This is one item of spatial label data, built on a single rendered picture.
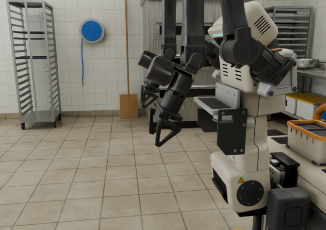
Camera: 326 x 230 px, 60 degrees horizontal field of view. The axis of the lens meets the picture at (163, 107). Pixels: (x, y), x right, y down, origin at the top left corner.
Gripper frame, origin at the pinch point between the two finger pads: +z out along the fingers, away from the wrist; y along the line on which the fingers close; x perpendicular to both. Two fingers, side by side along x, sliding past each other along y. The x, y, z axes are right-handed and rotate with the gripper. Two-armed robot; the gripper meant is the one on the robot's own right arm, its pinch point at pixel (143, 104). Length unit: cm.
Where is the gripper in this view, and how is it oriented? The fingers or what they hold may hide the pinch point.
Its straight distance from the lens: 123.7
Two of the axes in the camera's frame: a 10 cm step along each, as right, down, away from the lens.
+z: -4.4, 8.8, 1.6
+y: 1.4, 2.4, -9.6
